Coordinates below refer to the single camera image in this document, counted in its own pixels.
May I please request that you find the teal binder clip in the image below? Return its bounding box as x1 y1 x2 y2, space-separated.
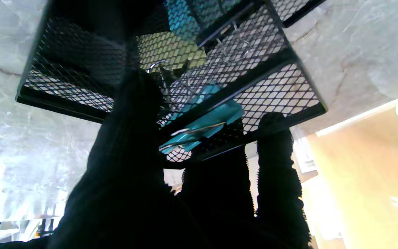
158 83 245 154
164 0 206 44

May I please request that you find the printed room scene backdrop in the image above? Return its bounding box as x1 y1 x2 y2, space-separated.
164 91 398 249

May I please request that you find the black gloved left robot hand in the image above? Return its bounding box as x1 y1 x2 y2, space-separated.
0 71 312 249

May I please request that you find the black mesh desk organizer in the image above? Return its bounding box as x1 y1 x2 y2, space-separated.
15 0 327 170

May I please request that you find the gold binder clip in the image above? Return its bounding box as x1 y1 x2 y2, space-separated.
139 31 206 73

